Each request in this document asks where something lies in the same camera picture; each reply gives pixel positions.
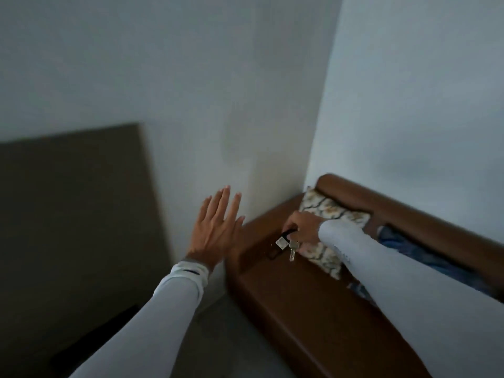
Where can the key bunch with white tag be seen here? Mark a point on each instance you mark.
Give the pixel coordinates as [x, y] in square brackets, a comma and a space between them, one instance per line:
[291, 247]

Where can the person's right hand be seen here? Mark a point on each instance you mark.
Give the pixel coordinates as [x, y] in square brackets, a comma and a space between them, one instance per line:
[307, 229]

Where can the person's left forearm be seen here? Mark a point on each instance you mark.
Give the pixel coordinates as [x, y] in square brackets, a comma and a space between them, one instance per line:
[157, 322]

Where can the brown wooden sofa frame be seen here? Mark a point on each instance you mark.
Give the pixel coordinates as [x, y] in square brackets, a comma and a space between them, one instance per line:
[299, 307]

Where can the person's right fingers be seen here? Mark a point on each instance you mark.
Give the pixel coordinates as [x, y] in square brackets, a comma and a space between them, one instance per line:
[290, 228]

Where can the person's left hand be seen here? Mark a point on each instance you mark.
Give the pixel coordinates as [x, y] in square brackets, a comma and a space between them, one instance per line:
[210, 236]

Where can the person's left thumb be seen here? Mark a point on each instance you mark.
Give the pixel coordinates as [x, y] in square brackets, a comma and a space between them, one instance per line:
[237, 228]

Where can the person's left little finger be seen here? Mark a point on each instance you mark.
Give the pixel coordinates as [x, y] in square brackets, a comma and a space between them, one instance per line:
[205, 210]

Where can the blue cloth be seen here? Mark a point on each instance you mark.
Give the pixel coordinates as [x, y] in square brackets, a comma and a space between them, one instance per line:
[409, 244]

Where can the person's right forearm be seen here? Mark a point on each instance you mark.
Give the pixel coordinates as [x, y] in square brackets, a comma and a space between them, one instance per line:
[409, 295]

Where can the dark brown panel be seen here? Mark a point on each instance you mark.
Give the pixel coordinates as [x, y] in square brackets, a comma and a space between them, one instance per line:
[74, 232]

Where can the floral patterned cushion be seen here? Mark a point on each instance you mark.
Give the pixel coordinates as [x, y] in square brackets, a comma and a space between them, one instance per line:
[323, 206]

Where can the person's left middle finger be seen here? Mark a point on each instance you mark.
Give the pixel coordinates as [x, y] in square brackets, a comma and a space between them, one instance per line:
[224, 200]

